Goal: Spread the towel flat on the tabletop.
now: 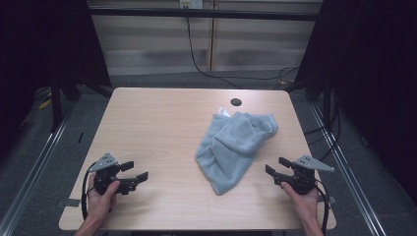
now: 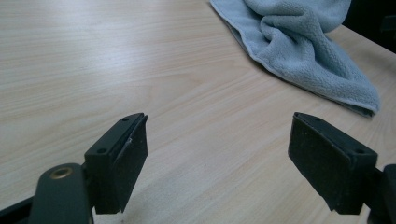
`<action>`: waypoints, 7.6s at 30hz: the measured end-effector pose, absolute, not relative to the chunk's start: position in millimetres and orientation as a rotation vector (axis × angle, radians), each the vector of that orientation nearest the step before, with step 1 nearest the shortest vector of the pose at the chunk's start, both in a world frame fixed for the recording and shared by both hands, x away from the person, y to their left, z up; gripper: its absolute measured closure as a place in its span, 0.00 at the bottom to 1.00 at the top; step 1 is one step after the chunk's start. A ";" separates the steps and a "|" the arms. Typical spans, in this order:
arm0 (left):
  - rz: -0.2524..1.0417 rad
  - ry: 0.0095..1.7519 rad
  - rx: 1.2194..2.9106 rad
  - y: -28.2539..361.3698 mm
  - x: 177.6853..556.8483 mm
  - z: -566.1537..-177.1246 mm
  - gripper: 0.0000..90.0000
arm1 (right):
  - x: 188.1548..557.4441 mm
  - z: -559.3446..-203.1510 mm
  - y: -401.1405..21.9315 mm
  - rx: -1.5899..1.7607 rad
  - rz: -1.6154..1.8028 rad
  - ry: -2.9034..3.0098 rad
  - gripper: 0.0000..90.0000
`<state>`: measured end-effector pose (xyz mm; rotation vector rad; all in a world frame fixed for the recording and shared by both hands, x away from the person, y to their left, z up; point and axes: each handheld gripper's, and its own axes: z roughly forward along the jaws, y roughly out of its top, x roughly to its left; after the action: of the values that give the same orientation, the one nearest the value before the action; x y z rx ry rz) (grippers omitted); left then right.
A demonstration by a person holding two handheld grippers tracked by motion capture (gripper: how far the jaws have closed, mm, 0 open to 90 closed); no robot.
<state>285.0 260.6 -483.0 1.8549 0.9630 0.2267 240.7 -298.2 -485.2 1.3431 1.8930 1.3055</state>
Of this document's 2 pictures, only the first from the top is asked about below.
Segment black wall cable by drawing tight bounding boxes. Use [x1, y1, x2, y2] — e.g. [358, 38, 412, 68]
[185, 17, 300, 89]

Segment grey towel with label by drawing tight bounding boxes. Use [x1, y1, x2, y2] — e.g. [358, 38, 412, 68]
[294, 0, 417, 206]

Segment black floor cables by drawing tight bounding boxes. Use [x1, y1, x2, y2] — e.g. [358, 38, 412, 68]
[303, 94, 342, 162]

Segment person's left hand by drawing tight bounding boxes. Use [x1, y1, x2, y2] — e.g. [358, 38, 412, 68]
[86, 172, 121, 222]

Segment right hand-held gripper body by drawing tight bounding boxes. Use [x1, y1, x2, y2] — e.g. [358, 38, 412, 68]
[273, 154, 335, 196]

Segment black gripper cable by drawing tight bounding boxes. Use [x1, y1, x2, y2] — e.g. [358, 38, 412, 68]
[314, 178, 330, 236]
[80, 161, 98, 220]

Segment white wall outlet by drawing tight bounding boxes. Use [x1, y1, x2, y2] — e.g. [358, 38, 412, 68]
[179, 0, 205, 10]

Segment metal floor rail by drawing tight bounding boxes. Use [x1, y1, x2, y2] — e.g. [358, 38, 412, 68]
[0, 104, 76, 236]
[309, 102, 388, 236]

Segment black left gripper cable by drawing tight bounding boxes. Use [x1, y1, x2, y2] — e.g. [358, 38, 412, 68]
[80, 161, 98, 220]

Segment black stand leg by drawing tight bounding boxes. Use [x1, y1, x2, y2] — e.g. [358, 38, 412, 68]
[50, 83, 64, 133]

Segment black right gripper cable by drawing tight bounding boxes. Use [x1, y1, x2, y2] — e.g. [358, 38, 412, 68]
[314, 178, 330, 236]

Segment yellow object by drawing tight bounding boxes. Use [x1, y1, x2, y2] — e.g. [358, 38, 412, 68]
[37, 97, 53, 110]

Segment person's right hand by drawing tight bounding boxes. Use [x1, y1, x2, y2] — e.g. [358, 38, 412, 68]
[280, 181, 321, 227]

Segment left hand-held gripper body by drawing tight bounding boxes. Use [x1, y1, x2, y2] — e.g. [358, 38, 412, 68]
[88, 152, 139, 196]

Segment black curtain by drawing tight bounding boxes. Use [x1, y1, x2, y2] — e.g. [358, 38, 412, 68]
[0, 0, 112, 161]

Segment black horizontal bar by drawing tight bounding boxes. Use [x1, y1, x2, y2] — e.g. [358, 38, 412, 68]
[88, 8, 325, 23]

